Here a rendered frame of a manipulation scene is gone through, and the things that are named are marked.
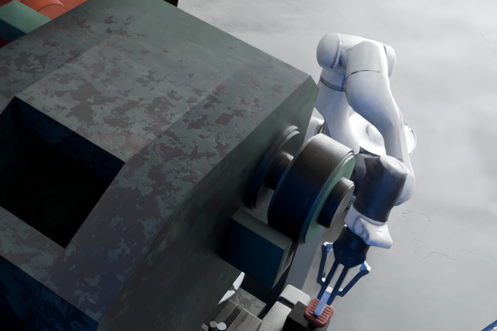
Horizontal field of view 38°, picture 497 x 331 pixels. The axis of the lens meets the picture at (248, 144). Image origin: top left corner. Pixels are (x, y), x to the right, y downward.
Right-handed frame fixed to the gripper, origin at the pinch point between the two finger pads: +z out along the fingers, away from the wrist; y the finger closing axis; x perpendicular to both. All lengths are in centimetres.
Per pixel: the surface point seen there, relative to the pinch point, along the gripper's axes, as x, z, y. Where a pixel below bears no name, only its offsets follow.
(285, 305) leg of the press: -12.1, 13.0, 9.9
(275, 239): 54, -32, 5
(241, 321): 6.9, 12.5, 14.8
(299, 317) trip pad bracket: -2.1, 8.3, 3.9
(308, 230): 51, -35, 2
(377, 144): -124, -10, 23
